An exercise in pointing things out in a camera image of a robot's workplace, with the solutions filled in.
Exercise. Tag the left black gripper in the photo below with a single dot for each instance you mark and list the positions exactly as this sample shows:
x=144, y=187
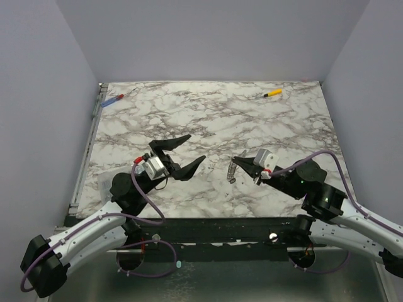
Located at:
x=183, y=173

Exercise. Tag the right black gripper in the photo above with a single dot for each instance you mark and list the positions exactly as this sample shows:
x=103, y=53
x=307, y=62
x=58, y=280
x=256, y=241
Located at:
x=256, y=172

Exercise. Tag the metal carabiner with key rings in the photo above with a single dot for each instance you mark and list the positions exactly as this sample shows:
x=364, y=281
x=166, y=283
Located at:
x=232, y=169

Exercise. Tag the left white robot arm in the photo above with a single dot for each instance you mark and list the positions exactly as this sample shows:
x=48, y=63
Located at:
x=47, y=261

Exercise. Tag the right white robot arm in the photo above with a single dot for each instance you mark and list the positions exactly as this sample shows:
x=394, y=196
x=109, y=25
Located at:
x=332, y=216

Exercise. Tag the yellow screwdriver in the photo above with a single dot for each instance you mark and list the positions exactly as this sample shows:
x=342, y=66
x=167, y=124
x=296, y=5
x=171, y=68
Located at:
x=272, y=93

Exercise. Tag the blue red screwdriver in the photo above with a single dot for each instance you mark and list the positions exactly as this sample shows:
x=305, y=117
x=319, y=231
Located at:
x=115, y=99

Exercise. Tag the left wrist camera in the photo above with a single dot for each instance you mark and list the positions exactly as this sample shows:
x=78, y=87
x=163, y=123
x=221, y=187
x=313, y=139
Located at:
x=152, y=166

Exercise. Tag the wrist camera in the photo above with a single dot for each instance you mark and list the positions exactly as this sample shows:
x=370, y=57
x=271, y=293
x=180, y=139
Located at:
x=266, y=159
x=152, y=166

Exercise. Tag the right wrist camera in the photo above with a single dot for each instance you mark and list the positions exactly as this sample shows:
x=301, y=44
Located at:
x=266, y=159

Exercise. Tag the black mounting rail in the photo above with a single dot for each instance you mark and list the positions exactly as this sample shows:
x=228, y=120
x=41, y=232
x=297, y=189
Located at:
x=215, y=240

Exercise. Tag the aluminium side rail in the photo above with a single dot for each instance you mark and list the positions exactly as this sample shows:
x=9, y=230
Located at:
x=74, y=204

